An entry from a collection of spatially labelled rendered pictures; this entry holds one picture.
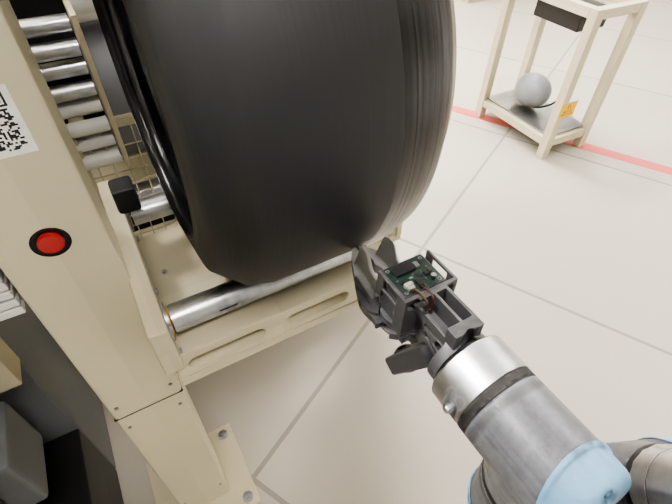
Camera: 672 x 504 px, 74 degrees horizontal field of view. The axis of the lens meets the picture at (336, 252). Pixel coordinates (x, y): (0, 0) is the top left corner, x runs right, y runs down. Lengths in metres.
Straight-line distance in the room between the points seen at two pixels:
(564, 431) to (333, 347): 1.35
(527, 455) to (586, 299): 1.74
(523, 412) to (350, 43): 0.35
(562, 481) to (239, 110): 0.39
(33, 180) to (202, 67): 0.29
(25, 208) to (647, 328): 2.05
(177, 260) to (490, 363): 0.67
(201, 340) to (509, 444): 0.47
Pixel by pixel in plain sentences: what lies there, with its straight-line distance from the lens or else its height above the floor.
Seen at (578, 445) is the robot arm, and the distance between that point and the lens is 0.45.
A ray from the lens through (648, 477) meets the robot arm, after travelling 0.55.
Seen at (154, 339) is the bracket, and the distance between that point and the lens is 0.66.
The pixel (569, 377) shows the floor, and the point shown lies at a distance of 1.88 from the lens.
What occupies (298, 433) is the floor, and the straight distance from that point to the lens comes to 1.58.
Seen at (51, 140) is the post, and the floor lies 1.19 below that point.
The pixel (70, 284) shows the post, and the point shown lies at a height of 0.98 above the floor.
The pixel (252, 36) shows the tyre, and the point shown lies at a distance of 0.39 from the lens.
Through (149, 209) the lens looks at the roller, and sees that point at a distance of 0.91.
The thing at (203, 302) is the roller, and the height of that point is 0.92.
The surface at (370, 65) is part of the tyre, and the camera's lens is 0.43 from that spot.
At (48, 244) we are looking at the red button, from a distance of 0.66.
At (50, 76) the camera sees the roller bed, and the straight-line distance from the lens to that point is 1.00.
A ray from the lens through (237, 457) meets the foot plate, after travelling 1.57.
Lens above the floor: 1.45
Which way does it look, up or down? 45 degrees down
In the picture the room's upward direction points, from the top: 1 degrees clockwise
